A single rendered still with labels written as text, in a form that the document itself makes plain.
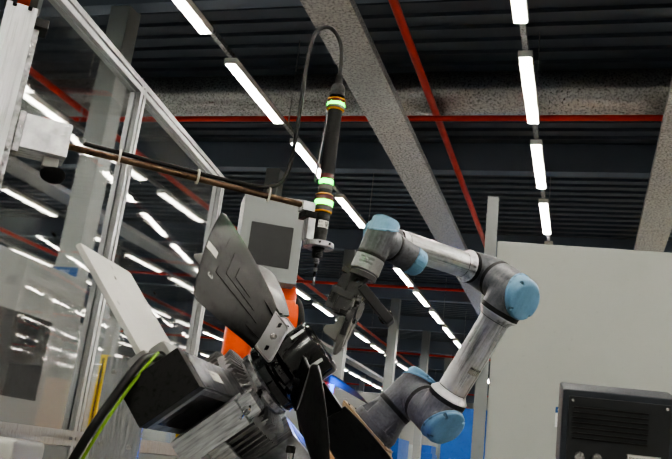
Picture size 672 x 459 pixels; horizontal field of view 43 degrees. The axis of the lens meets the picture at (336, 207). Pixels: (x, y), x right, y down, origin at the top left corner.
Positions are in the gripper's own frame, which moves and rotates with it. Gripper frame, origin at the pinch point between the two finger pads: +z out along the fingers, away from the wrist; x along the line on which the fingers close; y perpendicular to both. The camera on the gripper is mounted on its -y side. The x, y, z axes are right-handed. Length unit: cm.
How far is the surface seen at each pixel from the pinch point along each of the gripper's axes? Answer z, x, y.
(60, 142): -12, 59, 56
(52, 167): -7, 58, 56
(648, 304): -79, -156, -79
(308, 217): -22.6, 25.9, 13.2
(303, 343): 4.4, 37.9, -0.6
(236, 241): -8, 51, 17
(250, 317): 4.5, 47.3, 8.7
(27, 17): -32, 65, 73
